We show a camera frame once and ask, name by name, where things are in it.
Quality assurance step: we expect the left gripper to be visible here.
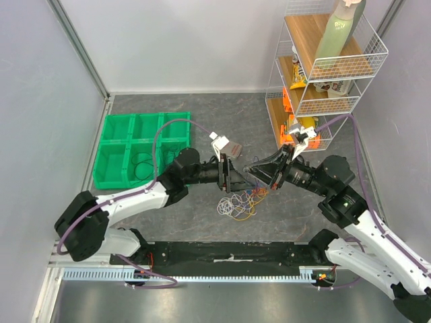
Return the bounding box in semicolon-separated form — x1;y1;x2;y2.
185;153;255;194

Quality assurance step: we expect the purple thin cable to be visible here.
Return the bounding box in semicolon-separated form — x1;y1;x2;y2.
161;144;186;162
242;154;270;196

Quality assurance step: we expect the white thin cable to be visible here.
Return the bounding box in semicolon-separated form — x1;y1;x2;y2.
216;194;250;217

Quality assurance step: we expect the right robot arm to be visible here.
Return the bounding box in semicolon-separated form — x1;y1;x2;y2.
243;145;430;322

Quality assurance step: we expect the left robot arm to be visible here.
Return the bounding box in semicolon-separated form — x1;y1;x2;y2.
54;148;253;264

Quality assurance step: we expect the small grey red box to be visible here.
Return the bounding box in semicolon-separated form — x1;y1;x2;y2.
226;142;242;159

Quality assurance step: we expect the orange snack box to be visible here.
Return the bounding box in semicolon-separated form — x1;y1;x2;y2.
280;114;321;149

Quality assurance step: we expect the yellow snack pack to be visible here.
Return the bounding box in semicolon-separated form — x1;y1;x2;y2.
294;116;319;130

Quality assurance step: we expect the yellow snack bag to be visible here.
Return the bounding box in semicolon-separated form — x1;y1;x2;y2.
290;63;307;89

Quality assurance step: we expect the white snack package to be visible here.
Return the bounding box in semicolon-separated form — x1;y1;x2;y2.
313;80;352;98

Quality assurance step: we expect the green compartment tray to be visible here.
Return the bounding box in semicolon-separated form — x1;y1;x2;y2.
92;112;191;190

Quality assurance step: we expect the green spray bottle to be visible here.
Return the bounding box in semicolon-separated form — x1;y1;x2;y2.
315;0;366;69

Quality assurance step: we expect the yellow thin cable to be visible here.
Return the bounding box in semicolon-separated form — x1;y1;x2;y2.
232;190;270;221

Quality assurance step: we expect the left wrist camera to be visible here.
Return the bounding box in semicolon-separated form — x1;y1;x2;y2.
209;132;230;162

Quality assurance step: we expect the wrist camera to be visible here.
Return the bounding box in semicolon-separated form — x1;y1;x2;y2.
209;132;230;162
288;123;317;160

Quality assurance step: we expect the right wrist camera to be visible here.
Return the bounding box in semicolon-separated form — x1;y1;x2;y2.
288;123;317;160

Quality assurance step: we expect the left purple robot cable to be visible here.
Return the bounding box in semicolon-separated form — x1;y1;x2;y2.
56;118;216;256

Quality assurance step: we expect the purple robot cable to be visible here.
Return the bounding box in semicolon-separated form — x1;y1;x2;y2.
56;118;216;256
314;113;431;273

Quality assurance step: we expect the white wire shelf rack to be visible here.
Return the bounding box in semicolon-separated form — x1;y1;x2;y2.
265;1;389;147

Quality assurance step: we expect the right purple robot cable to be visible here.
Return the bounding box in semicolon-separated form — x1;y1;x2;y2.
314;113;431;273

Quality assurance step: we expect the grey slotted cable duct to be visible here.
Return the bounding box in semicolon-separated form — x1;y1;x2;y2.
63;268;316;283

